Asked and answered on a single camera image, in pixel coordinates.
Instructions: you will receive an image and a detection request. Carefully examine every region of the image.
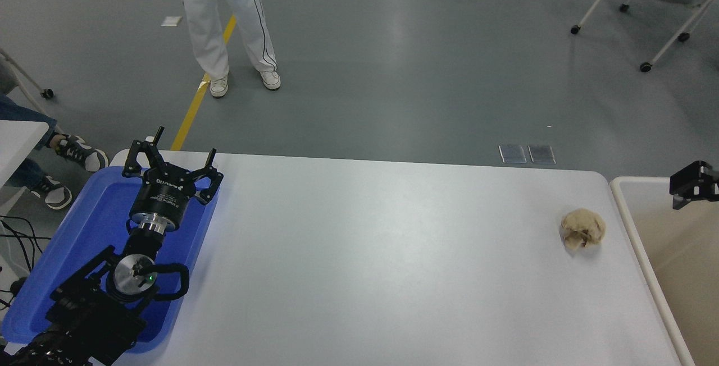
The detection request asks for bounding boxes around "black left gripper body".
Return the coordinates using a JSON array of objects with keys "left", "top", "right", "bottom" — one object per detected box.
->
[{"left": 130, "top": 169, "right": 198, "bottom": 227}]

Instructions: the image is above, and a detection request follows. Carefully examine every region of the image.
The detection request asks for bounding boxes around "metal floor plate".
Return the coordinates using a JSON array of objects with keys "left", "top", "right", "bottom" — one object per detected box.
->
[
  {"left": 499, "top": 144, "right": 527, "bottom": 164},
  {"left": 528, "top": 144, "right": 557, "bottom": 164}
]

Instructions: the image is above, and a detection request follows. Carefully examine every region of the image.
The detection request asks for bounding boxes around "seated person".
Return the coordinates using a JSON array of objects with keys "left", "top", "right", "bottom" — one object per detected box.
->
[{"left": 0, "top": 94, "right": 110, "bottom": 212}]

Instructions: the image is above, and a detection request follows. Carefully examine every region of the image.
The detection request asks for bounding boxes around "blue plastic tray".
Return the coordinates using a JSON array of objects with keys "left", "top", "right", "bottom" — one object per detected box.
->
[{"left": 0, "top": 166, "right": 220, "bottom": 354}]

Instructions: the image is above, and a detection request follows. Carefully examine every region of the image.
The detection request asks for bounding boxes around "large pale bin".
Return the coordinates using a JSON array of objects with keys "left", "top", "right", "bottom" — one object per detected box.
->
[{"left": 609, "top": 176, "right": 719, "bottom": 366}]

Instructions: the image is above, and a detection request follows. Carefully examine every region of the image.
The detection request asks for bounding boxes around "crumpled tan paper ball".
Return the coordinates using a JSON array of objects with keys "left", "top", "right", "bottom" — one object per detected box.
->
[{"left": 560, "top": 208, "right": 607, "bottom": 250}]

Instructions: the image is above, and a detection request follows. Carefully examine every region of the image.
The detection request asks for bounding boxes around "small white side table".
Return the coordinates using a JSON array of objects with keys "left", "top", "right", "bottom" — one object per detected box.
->
[{"left": 0, "top": 121, "right": 50, "bottom": 188}]

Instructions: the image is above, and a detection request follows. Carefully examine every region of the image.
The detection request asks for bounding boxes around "standing person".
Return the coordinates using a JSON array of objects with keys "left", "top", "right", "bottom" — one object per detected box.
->
[{"left": 167, "top": 0, "right": 281, "bottom": 98}]

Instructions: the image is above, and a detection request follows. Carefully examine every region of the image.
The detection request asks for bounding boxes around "grey wheeled frame leg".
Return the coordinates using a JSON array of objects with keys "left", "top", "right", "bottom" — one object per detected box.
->
[{"left": 0, "top": 48, "right": 55, "bottom": 100}]

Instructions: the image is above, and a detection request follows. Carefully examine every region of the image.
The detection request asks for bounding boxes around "black floor cable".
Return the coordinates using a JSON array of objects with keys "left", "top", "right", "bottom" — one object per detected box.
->
[{"left": 0, "top": 216, "right": 51, "bottom": 275}]

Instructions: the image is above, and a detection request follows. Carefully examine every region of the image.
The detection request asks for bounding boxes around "black cable plug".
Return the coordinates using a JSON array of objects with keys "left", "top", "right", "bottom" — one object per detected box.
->
[{"left": 0, "top": 278, "right": 26, "bottom": 308}]

